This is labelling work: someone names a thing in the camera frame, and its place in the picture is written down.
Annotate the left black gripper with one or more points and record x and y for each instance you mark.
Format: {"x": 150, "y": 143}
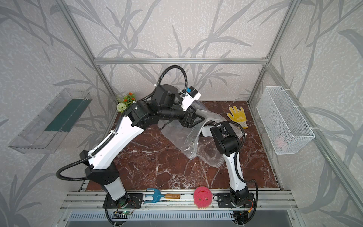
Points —
{"x": 189, "y": 122}

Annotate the clear plastic vacuum bag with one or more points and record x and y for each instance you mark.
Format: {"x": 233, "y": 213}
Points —
{"x": 196, "y": 141}

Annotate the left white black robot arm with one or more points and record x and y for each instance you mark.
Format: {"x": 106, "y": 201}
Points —
{"x": 166, "y": 102}

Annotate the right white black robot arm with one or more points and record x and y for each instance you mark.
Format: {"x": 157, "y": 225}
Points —
{"x": 229, "y": 138}

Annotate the yellow work glove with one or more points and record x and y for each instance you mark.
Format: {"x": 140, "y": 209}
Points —
{"x": 238, "y": 115}

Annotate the potted artificial flower plant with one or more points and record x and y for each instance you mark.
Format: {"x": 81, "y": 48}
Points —
{"x": 125, "y": 101}

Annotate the pink round scrub brush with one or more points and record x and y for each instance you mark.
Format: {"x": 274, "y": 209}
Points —
{"x": 202, "y": 197}

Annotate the pink object in basket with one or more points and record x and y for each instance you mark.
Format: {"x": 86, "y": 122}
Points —
{"x": 281, "y": 143}

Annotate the small green circuit board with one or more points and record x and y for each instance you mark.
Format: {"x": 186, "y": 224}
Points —
{"x": 123, "y": 213}

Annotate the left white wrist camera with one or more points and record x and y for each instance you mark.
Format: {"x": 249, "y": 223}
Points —
{"x": 189, "y": 95}

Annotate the blue garden fork wooden handle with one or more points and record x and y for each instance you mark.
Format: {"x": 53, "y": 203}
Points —
{"x": 157, "y": 196}

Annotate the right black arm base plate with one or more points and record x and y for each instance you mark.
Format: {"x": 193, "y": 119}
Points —
{"x": 224, "y": 201}

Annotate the white wire mesh basket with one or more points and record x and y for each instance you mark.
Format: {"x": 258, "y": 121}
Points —
{"x": 281, "y": 117}

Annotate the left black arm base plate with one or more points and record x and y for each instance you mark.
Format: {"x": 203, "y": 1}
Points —
{"x": 130, "y": 201}

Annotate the clear acrylic wall shelf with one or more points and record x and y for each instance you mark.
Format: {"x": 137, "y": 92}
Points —
{"x": 48, "y": 130}

